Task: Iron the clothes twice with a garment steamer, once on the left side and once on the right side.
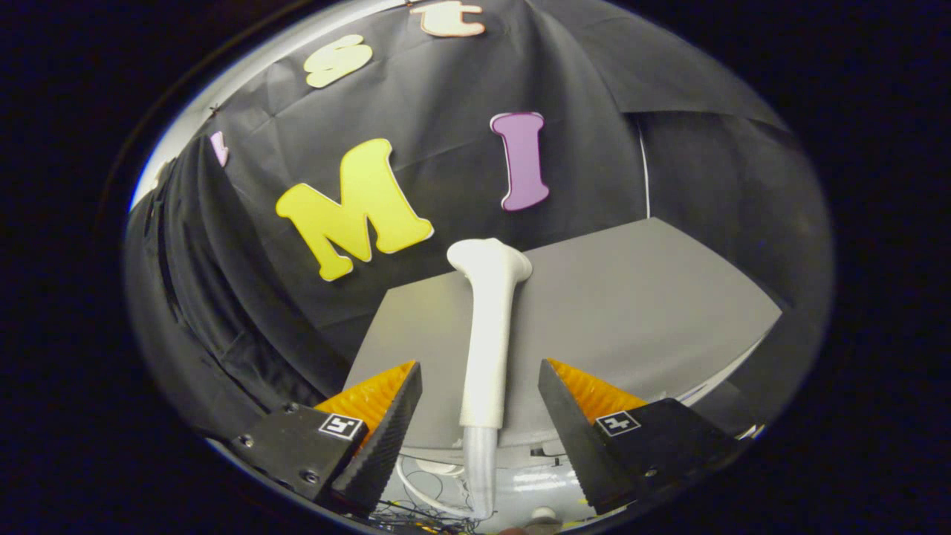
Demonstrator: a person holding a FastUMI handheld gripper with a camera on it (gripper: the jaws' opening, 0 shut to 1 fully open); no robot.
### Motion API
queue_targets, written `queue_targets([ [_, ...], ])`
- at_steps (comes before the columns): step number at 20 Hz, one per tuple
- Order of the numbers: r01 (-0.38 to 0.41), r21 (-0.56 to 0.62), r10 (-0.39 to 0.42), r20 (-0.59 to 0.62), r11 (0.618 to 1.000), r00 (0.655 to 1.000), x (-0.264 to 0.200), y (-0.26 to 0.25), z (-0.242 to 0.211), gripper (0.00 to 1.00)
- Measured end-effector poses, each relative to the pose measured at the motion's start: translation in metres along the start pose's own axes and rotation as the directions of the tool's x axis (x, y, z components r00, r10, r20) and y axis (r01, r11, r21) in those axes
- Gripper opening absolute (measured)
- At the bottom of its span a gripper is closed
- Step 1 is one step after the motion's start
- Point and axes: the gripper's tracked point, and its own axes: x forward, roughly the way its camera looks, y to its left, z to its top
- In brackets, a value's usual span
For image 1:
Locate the tangle of black cables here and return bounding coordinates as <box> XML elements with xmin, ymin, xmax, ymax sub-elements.
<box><xmin>371</xmin><ymin>499</ymin><xmax>484</xmax><ymax>534</ymax></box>

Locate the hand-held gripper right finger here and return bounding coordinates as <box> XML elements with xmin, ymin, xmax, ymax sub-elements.
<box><xmin>538</xmin><ymin>359</ymin><xmax>744</xmax><ymax>516</ymax></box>

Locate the black backdrop cloth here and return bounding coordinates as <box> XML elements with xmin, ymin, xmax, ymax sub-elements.
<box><xmin>125</xmin><ymin>0</ymin><xmax>833</xmax><ymax>447</ymax></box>

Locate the white garment steamer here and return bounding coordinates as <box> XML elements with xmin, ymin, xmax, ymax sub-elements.
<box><xmin>447</xmin><ymin>238</ymin><xmax>533</xmax><ymax>521</ymax></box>

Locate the black jacket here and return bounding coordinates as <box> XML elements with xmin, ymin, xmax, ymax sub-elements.
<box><xmin>125</xmin><ymin>137</ymin><xmax>328</xmax><ymax>438</ymax></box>

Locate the grey cabinet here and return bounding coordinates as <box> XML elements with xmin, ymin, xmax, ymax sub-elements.
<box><xmin>344</xmin><ymin>217</ymin><xmax>784</xmax><ymax>480</ymax></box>

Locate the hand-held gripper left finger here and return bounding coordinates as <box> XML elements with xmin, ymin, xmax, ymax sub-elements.
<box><xmin>229</xmin><ymin>361</ymin><xmax>423</xmax><ymax>517</ymax></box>

